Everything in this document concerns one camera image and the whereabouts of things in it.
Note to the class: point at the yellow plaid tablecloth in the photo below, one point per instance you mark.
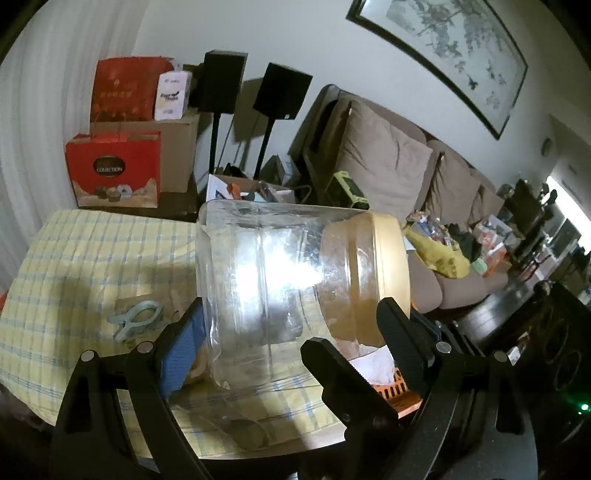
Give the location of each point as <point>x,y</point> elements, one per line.
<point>92,258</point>

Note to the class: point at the brown cardboard box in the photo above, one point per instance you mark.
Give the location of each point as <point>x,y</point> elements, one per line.
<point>178,152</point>

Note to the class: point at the blue plastic clip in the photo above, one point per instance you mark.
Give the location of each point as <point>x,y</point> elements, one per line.
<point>122,325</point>

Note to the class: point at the red gift bag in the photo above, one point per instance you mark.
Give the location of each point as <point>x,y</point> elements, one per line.
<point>120,92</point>

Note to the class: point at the framed ink painting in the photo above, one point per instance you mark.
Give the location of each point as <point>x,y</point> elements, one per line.
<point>452,41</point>

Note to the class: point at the yellow cloth on sofa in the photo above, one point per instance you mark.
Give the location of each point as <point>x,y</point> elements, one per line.
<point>438,254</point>

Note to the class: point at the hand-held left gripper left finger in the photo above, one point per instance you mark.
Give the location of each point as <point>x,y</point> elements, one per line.
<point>184,350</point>

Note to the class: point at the brown sofa cushion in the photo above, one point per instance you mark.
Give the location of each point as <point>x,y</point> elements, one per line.
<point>485,198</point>
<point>383,157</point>
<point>450,184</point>

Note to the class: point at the green black device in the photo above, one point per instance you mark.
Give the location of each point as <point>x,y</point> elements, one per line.
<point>346,189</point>

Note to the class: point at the clear jar tan lid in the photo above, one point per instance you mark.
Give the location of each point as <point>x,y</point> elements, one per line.
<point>258,277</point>

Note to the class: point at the dark coffee table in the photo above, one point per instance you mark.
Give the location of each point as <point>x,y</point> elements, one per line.
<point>489,318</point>

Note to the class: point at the white curtain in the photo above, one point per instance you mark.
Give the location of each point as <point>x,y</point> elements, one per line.
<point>37,138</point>

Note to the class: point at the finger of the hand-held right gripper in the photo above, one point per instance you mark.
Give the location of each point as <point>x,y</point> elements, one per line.
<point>351,392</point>

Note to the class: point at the black speaker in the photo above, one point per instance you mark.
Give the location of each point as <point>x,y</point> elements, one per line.
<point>281,92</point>
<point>224,81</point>

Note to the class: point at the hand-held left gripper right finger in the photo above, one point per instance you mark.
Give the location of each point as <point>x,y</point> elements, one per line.
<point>399,341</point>

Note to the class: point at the brown sofa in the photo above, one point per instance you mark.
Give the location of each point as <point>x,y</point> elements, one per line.
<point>461,286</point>

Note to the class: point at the orange plastic basket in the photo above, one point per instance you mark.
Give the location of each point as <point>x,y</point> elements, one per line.
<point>397,397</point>

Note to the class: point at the open cardboard clutter box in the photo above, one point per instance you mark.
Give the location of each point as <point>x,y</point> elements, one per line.
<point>217,184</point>

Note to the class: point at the white foam net sheet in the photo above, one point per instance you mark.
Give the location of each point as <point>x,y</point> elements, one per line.
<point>374,369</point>

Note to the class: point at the red printed gift box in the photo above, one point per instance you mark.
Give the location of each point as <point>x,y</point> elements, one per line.
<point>111,152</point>

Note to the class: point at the small white box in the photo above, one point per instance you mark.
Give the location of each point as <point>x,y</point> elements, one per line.
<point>173,94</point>

